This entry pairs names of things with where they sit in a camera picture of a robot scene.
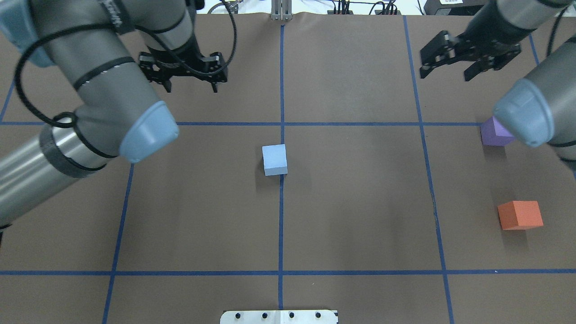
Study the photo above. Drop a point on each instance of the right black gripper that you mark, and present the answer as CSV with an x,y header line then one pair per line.
x,y
482,42

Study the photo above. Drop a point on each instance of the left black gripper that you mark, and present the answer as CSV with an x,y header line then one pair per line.
x,y
172,57

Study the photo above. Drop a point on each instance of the light blue foam block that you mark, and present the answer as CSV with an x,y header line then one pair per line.
x,y
275,160

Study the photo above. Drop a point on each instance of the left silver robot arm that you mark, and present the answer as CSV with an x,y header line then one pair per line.
x,y
110,51

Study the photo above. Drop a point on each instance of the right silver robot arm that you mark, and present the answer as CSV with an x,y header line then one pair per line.
x,y
539,108

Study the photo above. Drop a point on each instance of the purple foam block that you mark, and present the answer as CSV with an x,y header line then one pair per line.
x,y
494,134

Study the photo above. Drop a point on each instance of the orange foam block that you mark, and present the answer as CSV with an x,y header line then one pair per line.
x,y
520,215

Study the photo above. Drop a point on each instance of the aluminium frame post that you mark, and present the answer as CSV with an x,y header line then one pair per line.
x,y
281,10

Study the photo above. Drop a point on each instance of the white camera stand pole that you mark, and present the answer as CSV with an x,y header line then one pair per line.
x,y
280,317

